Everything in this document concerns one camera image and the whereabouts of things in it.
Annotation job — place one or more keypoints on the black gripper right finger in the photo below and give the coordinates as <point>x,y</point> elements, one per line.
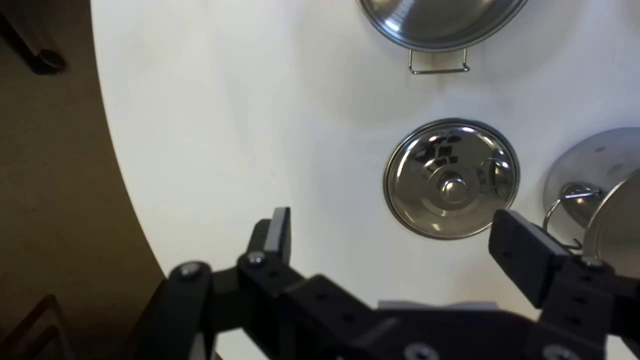
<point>533,261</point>

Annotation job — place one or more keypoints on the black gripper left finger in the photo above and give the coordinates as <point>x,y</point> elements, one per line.
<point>281,300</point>

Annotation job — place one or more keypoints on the round steel pot lid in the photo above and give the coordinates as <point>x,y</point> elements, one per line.
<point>452,179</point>

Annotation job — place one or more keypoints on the taller steel pot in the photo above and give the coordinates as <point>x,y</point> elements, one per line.
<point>601,192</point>

